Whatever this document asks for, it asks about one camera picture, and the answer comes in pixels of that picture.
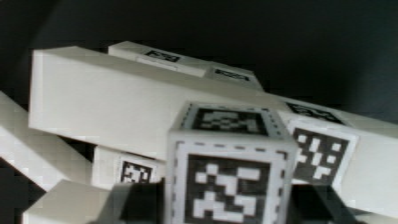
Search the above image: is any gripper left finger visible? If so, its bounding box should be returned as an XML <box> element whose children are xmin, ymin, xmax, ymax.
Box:
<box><xmin>90</xmin><ymin>182</ymin><xmax>163</xmax><ymax>224</ymax></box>

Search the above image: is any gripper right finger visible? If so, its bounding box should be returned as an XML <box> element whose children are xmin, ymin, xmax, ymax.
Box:
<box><xmin>285</xmin><ymin>185</ymin><xmax>367</xmax><ymax>224</ymax></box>

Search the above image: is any white tagged cube nut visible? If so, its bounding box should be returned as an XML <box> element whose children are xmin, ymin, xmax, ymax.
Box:
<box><xmin>163</xmin><ymin>102</ymin><xmax>298</xmax><ymax>224</ymax></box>

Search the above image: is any white chair back part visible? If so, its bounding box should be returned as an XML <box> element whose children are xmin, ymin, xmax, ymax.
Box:
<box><xmin>0</xmin><ymin>45</ymin><xmax>398</xmax><ymax>224</ymax></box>

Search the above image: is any white chair seat part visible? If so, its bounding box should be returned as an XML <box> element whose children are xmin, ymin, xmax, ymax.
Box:
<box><xmin>90</xmin><ymin>146</ymin><xmax>164</xmax><ymax>189</ymax></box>

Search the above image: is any white chair leg block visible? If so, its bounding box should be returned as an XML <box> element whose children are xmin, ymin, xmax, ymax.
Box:
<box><xmin>108</xmin><ymin>41</ymin><xmax>262</xmax><ymax>90</ymax></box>

